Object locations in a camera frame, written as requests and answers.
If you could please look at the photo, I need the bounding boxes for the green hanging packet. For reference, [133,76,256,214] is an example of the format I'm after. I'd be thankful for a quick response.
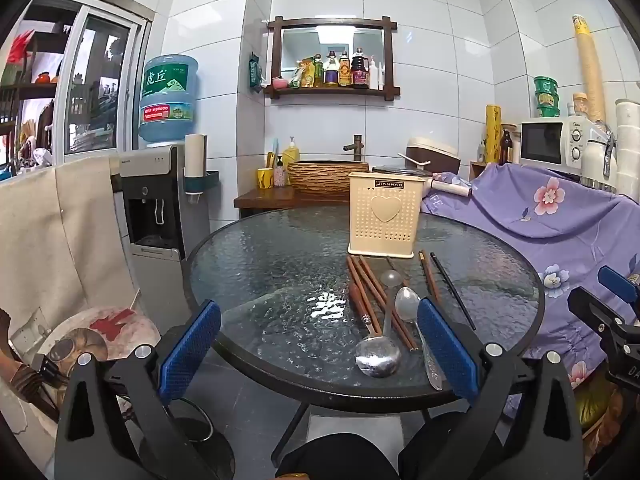
[248,52,268,92]

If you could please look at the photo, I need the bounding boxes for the cream cup dispenser tube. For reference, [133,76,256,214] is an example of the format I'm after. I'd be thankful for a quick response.
[184,133,208,181]

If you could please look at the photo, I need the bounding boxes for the white microwave oven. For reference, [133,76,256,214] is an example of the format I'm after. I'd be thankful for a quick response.
[519,116,587,170]

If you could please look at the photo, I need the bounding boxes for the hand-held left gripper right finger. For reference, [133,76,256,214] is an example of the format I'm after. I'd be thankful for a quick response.
[416,297,586,480]

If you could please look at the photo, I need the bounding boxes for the steel tablespoon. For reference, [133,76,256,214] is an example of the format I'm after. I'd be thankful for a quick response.
[395,286,445,392]

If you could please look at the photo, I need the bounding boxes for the brown wooden chair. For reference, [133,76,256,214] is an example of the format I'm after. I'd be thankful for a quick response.
[0,307,63,423]

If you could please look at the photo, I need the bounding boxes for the teal wall-mounted holder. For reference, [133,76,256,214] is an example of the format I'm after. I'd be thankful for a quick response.
[182,170,221,196]

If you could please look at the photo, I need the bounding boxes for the brown and cream rice cooker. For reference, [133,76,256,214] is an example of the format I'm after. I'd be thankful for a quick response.
[406,136,461,175]

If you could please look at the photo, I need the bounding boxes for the plain brown wooden chopstick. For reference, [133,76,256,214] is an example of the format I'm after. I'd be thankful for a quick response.
[423,250,443,304]
[358,255,415,352]
[362,255,420,350]
[419,251,438,307]

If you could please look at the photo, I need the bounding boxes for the black round stool base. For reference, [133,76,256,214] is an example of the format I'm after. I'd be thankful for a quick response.
[165,397,236,467]

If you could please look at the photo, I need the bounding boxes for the steel ladle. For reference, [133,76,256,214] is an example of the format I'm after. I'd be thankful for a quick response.
[355,280,402,379]

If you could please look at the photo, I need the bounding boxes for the tall beige paper cup stack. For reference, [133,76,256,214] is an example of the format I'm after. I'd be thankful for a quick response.
[572,14,609,123]

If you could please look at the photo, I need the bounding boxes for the dark soy sauce bottle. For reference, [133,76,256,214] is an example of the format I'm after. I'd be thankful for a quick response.
[350,48,370,88]

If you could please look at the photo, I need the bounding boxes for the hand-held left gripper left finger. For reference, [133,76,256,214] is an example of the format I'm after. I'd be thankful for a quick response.
[54,299,223,480]

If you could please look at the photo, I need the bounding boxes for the wooden display shelf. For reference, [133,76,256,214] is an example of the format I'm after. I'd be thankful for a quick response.
[0,7,68,181]

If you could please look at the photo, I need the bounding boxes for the cream perforated utensil holder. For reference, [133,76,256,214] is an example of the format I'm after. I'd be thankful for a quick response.
[347,171,426,260]

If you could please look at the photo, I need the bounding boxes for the white paper cup stack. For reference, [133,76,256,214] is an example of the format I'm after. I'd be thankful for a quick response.
[615,99,640,196]

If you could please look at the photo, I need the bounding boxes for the brown chopstick patterned end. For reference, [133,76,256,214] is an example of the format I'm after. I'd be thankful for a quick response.
[351,256,382,335]
[346,256,377,335]

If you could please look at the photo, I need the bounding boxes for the small grey soup spoon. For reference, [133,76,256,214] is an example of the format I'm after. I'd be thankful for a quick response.
[378,256,403,288]

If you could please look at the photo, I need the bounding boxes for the purple floral cloth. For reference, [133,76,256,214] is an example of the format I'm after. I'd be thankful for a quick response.
[419,161,640,421]

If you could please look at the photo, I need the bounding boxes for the woven texture vessel sink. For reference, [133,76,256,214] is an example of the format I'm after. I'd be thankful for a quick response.
[287,160,371,197]

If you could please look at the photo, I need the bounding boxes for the person's black trousers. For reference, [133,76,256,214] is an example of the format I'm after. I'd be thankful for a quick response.
[276,410,506,480]

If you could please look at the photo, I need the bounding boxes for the yellow patterned roll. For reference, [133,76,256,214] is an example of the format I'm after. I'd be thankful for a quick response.
[485,104,502,163]

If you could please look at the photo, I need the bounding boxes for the printed round seat cushion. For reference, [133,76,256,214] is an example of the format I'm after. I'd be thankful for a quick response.
[36,305,162,391]

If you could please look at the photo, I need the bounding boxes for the yellow soap pump bottle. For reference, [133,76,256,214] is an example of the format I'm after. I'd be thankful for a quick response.
[282,136,301,170]

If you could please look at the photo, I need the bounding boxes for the beige hanging cloth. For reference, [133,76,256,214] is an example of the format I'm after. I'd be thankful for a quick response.
[0,155,140,343]

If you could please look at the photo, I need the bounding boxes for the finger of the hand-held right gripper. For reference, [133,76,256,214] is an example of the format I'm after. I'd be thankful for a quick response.
[567,286,640,357]
[597,265,640,310]

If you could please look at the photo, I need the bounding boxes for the black chopstick gold band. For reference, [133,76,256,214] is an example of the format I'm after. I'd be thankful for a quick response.
[430,252,477,331]

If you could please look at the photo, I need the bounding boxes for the aluminium sliding window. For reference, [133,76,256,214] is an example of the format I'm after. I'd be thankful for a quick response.
[50,0,153,162]

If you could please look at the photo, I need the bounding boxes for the wooden framed mirror shelf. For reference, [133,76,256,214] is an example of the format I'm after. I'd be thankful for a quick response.
[264,16,401,103]

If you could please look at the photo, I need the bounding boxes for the blue water jug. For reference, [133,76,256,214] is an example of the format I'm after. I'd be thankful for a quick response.
[138,54,200,147]

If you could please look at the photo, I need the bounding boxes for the grey water dispenser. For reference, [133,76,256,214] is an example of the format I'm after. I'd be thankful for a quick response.
[111,144,212,317]

